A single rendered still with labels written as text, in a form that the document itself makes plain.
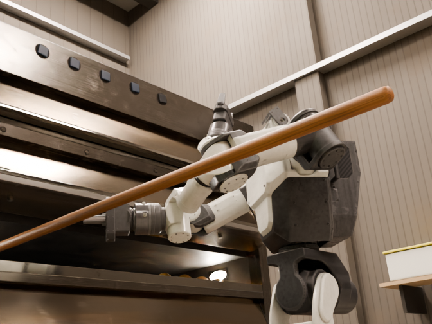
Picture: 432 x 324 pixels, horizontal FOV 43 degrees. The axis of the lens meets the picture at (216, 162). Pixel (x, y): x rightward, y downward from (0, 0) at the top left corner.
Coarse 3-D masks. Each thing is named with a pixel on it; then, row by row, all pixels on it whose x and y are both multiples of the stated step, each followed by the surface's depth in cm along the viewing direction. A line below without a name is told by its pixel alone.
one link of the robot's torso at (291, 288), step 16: (272, 256) 157; (288, 256) 153; (304, 256) 150; (320, 256) 156; (336, 256) 162; (288, 272) 152; (336, 272) 160; (288, 288) 151; (304, 288) 148; (352, 288) 165; (288, 304) 150; (336, 304) 159; (352, 304) 165
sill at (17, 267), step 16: (16, 272) 187; (32, 272) 192; (48, 272) 196; (64, 272) 201; (80, 272) 206; (96, 272) 211; (112, 272) 217; (128, 272) 223; (224, 288) 262; (240, 288) 271; (256, 288) 280
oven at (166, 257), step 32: (0, 128) 199; (32, 128) 209; (96, 160) 228; (128, 160) 241; (224, 192) 284; (0, 224) 203; (32, 224) 207; (0, 256) 251; (32, 256) 256; (64, 256) 261; (96, 256) 267; (128, 256) 272; (160, 256) 278; (192, 256) 284; (224, 256) 290; (256, 256) 291; (96, 288) 212; (128, 288) 220; (160, 288) 233; (192, 288) 247
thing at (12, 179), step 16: (0, 176) 177; (0, 192) 183; (16, 192) 186; (32, 192) 188; (48, 192) 191; (64, 192) 194; (80, 192) 199; (0, 208) 192; (16, 208) 195; (32, 208) 198; (48, 208) 200; (64, 208) 203; (80, 208) 206; (96, 224) 221; (240, 224) 263; (192, 240) 260; (208, 240) 265; (224, 240) 270; (240, 240) 275; (256, 240) 280
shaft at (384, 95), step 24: (360, 96) 94; (384, 96) 91; (312, 120) 100; (336, 120) 97; (240, 144) 111; (264, 144) 107; (192, 168) 119; (216, 168) 116; (144, 192) 129; (72, 216) 147; (24, 240) 163
